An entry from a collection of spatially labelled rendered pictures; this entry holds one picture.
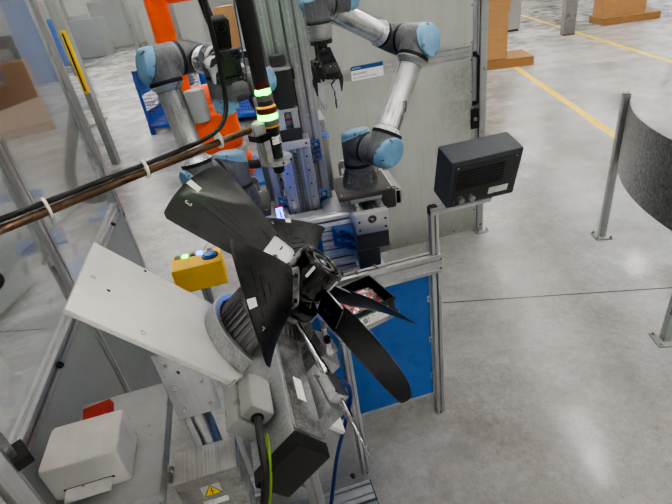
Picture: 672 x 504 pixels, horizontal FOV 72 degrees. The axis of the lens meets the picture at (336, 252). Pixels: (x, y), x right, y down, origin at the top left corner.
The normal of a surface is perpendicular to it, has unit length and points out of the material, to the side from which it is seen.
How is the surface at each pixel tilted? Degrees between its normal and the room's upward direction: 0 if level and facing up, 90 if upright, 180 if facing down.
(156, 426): 0
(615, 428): 0
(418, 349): 90
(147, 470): 0
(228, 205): 47
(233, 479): 90
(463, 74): 90
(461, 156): 15
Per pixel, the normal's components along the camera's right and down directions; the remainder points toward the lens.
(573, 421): -0.14, -0.85
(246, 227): 0.48, -0.34
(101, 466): 0.25, 0.47
